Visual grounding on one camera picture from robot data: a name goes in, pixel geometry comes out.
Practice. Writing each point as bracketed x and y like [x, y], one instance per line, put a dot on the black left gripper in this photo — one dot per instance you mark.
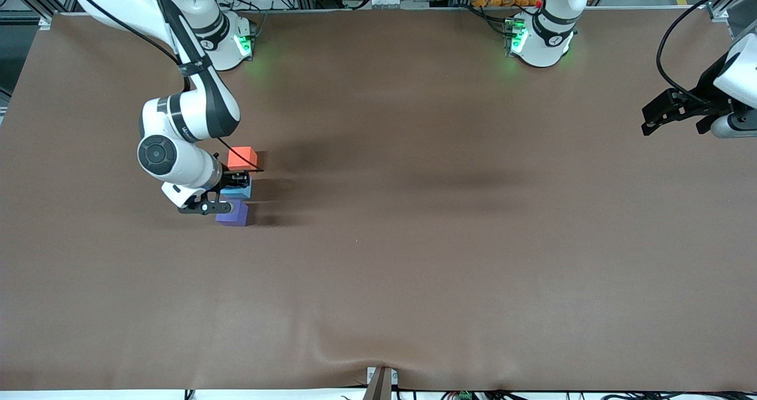
[705, 93]

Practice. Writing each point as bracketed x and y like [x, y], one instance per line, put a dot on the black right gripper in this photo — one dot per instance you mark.
[228, 180]

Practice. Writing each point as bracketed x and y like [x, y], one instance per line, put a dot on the blue foam block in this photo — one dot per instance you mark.
[243, 194]

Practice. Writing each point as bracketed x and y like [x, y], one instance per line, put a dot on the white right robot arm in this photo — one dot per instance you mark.
[195, 116]

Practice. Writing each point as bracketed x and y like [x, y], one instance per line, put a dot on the orange foam block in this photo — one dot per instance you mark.
[241, 154]

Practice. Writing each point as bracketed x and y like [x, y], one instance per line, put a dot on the purple foam block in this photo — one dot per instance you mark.
[238, 218]

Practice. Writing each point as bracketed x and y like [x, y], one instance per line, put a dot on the white terminal block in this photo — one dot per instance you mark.
[378, 1]

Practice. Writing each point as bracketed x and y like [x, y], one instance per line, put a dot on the brown table cover sheet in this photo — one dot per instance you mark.
[378, 270]

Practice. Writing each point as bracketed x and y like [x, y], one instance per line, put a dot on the small green connector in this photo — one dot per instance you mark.
[465, 396]

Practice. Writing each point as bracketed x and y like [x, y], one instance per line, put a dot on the black right camera bracket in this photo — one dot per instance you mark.
[192, 209]

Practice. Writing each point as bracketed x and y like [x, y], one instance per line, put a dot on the aluminium frame profile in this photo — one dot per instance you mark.
[730, 3]
[29, 0]

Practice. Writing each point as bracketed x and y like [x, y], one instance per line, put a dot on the brown mount post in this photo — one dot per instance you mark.
[379, 385]

